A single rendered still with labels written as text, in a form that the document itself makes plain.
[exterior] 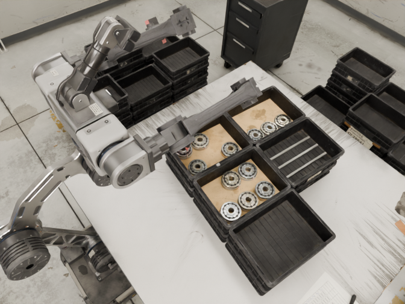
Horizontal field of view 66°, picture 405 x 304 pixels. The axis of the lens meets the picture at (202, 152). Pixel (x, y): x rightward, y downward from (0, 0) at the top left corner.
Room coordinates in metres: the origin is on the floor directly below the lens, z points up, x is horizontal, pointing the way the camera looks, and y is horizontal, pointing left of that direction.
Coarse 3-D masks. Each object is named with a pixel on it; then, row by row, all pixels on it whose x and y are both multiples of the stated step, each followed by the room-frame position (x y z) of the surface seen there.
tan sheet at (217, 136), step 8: (216, 128) 1.18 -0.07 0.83; (208, 136) 1.12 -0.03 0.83; (216, 136) 1.13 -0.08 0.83; (224, 136) 1.13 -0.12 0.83; (216, 144) 1.07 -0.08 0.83; (192, 152) 1.00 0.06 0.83; (200, 152) 1.01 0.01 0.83; (208, 152) 1.01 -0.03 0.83; (216, 152) 1.01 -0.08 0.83; (184, 160) 0.94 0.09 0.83; (208, 160) 0.95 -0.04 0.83; (216, 160) 0.96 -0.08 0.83
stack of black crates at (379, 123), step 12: (372, 96) 1.83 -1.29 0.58; (360, 108) 1.78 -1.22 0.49; (372, 108) 1.79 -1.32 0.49; (384, 108) 1.74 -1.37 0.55; (348, 120) 1.63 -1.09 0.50; (360, 120) 1.57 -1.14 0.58; (372, 120) 1.66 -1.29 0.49; (384, 120) 1.67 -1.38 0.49; (396, 120) 1.65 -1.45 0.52; (360, 132) 1.54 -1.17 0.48; (372, 132) 1.50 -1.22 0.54; (384, 132) 1.55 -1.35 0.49; (396, 132) 1.56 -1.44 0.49; (384, 144) 1.41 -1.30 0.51; (396, 144) 1.45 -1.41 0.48; (384, 156) 1.41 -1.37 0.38
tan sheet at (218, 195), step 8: (248, 160) 0.97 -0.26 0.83; (256, 176) 0.88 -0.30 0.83; (264, 176) 0.88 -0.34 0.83; (208, 184) 0.81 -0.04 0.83; (216, 184) 0.81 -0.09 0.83; (240, 184) 0.82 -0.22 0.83; (248, 184) 0.82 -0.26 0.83; (256, 184) 0.83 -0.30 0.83; (272, 184) 0.84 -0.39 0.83; (208, 192) 0.76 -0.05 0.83; (216, 192) 0.76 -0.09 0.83; (224, 192) 0.76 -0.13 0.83; (232, 192) 0.77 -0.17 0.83; (240, 192) 0.77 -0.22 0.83; (216, 200) 0.71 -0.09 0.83; (224, 200) 0.72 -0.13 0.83; (232, 200) 0.72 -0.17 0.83; (248, 200) 0.73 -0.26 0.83; (216, 208) 0.67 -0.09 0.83; (240, 216) 0.64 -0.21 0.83
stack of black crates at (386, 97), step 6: (390, 84) 2.11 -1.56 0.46; (378, 90) 2.01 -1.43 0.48; (384, 90) 2.09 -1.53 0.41; (390, 90) 2.09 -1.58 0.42; (396, 90) 2.06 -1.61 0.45; (402, 90) 2.04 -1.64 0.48; (378, 96) 2.05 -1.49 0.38; (384, 96) 2.06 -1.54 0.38; (390, 96) 2.06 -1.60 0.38; (396, 96) 2.04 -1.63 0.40; (402, 96) 2.02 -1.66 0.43; (390, 102) 1.99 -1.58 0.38; (396, 102) 1.99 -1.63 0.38; (402, 102) 1.99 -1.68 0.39; (396, 108) 1.92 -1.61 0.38; (402, 108) 1.93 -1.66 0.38
